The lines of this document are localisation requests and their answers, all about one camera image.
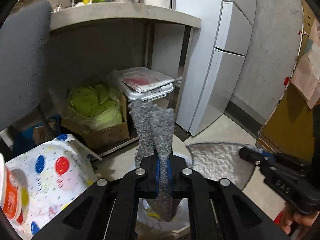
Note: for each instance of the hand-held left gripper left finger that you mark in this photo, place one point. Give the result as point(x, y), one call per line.
point(157, 177)

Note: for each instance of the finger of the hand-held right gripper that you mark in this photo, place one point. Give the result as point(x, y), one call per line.
point(250, 156)

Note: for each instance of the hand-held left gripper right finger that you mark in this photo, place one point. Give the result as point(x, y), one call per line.
point(169, 172)

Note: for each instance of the grey textured cloth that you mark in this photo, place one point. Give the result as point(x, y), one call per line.
point(155, 130)

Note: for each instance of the white orange paper bowl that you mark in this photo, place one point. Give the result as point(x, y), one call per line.
point(11, 200)

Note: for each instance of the person's right hand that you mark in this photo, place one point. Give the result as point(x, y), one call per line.
point(300, 221)

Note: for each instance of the flattened cardboard sheet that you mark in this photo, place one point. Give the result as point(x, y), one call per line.
point(287, 125)

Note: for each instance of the cardboard box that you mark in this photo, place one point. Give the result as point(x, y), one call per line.
point(107, 135)

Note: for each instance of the clear plastic storage container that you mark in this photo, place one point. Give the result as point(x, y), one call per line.
point(142, 96)

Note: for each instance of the white refrigerator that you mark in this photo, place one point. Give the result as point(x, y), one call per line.
point(225, 67)

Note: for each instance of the red white plastic packets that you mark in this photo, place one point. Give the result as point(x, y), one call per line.
point(140, 81)

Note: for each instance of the balloon print tablecloth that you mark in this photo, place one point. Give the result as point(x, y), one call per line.
point(50, 180)

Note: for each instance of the concrete kitchen counter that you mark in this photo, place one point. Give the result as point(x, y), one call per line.
point(120, 15)

